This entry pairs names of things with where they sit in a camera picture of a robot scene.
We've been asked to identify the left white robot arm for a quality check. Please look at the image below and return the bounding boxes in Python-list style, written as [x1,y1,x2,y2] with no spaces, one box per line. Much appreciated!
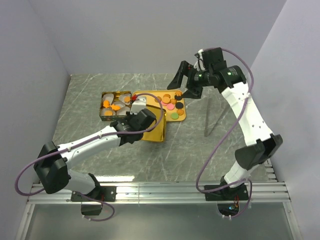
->
[33,108,156,201]

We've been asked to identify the pink round cookie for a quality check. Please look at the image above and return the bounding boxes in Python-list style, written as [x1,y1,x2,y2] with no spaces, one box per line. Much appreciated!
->
[166,103,175,111]

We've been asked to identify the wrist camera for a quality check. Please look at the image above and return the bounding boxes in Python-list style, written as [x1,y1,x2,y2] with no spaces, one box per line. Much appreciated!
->
[194,49,205,71]
[130,95,147,115]

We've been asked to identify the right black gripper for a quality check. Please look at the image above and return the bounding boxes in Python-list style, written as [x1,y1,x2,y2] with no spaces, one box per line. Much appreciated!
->
[166,61,212,100]

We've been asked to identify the aluminium rail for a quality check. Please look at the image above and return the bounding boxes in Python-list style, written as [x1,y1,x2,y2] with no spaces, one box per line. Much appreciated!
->
[27,182,291,205]

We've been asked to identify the black round cookie lower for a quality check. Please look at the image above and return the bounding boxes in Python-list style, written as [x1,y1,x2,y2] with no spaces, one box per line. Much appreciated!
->
[175,102,184,109]

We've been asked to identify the gold tin lid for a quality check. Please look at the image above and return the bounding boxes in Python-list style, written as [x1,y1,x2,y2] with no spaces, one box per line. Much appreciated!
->
[134,102,168,143]

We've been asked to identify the brown cookie right edge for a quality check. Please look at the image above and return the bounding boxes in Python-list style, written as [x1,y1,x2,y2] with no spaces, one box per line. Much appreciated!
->
[176,108,185,116]

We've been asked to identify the metal tongs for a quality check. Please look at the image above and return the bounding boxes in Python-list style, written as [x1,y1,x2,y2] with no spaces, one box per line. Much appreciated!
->
[204,96,230,138]

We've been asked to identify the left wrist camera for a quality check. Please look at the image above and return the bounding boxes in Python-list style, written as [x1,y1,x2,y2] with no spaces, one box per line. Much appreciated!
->
[130,95,147,115]

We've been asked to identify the orange flower cookie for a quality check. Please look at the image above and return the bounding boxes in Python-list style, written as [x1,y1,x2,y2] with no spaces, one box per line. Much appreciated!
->
[123,96,131,104]

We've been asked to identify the green square cookie tin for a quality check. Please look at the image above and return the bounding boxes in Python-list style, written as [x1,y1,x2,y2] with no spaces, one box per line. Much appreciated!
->
[99,91,132,121]

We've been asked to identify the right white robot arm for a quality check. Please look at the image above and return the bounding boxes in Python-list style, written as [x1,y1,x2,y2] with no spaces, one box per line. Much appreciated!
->
[167,47,283,200]

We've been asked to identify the yellow serving tray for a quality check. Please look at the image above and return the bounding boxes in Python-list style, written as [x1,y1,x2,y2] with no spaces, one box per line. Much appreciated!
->
[133,90,187,122]

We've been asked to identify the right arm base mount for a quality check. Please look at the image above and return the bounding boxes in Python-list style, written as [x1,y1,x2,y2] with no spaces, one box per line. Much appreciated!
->
[205,183,252,220]

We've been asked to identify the green round cookie right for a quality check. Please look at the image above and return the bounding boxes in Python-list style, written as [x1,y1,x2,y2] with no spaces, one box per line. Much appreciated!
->
[170,112,179,120]

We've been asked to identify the brown round cookie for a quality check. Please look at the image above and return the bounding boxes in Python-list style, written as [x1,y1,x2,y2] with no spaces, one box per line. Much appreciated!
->
[104,110,114,116]

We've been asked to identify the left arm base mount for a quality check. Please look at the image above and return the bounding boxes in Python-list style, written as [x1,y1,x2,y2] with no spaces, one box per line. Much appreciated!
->
[70,186,117,217]

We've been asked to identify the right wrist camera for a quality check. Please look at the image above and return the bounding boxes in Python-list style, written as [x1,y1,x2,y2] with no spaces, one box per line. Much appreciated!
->
[194,49,205,71]

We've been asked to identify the orange fish cookie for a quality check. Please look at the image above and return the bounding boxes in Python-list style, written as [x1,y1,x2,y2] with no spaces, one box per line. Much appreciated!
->
[102,100,111,108]
[110,104,122,112]

